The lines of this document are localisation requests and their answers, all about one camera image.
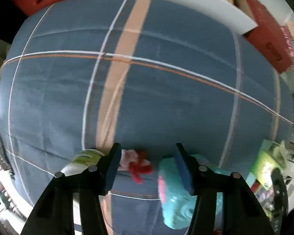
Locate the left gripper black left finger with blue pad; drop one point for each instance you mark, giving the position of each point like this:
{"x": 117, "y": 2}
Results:
{"x": 53, "y": 212}

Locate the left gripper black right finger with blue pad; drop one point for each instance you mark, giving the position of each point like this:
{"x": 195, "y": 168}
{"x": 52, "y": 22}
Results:
{"x": 241, "y": 211}

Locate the light green sponge pack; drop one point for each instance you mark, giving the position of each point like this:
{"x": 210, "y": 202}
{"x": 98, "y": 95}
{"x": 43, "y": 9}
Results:
{"x": 271, "y": 156}

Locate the red pink pipe cleaner toy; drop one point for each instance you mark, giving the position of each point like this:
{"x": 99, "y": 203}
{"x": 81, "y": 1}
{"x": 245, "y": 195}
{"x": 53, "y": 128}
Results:
{"x": 136, "y": 164}

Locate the white cap plastic bottle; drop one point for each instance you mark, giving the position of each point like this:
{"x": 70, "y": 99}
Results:
{"x": 82, "y": 161}

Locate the teal plastic toy case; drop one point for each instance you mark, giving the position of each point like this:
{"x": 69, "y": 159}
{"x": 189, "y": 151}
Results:
{"x": 177, "y": 204}

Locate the patterned pink gift box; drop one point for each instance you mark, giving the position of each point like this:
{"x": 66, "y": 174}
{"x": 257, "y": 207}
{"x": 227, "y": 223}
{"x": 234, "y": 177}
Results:
{"x": 292, "y": 53}

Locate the blue plaid tablecloth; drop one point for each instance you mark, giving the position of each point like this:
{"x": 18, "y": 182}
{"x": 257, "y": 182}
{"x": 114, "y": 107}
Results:
{"x": 147, "y": 74}

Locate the red cardboard box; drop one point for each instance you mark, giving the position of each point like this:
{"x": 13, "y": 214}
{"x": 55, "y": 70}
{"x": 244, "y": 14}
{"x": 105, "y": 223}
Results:
{"x": 268, "y": 37}

